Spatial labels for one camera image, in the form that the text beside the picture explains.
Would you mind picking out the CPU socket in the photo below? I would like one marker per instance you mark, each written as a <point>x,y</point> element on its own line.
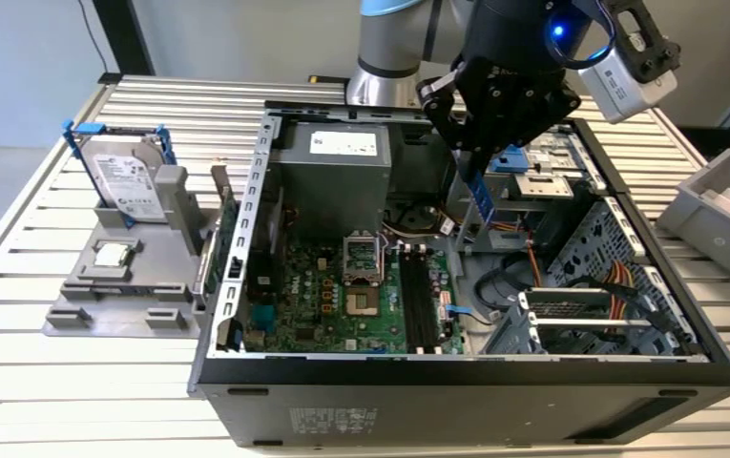
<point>362,301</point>

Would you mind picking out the grey plastic bin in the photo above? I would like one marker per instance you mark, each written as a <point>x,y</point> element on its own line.
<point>714,243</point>

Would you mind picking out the grey parts rack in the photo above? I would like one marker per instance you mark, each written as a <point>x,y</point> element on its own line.
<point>149,267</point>

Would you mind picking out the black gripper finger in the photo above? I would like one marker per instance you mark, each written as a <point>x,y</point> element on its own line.
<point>542,117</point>
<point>443,114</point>

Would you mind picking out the black post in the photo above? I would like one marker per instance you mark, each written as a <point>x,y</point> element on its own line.
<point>127,38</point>

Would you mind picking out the hard disk in blue carrier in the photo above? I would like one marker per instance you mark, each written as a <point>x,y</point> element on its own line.
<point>119,176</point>

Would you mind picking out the silver CPU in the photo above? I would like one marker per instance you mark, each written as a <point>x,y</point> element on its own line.
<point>111,254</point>

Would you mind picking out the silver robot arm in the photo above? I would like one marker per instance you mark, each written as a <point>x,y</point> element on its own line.
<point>390,43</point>

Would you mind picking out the green motherboard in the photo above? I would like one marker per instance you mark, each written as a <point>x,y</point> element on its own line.
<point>307,310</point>

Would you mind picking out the black RAM slot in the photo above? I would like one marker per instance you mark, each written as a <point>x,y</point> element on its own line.
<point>425,300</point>
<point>407,300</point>
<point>414,300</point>

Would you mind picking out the grey disk bay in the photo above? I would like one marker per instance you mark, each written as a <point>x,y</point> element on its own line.
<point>583,323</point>

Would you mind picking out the black PC case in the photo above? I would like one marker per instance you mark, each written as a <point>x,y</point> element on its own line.
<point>402,405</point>

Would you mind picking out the green graphics card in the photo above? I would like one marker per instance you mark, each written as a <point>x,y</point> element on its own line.
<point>229,224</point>

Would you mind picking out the blue plastic drive latch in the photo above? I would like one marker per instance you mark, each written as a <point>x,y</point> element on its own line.
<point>511,162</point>

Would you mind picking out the grey power supply unit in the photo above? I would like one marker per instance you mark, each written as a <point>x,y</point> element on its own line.
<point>333,200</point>

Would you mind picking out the silver drive bay cage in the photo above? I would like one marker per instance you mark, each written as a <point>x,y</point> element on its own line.
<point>539,188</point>

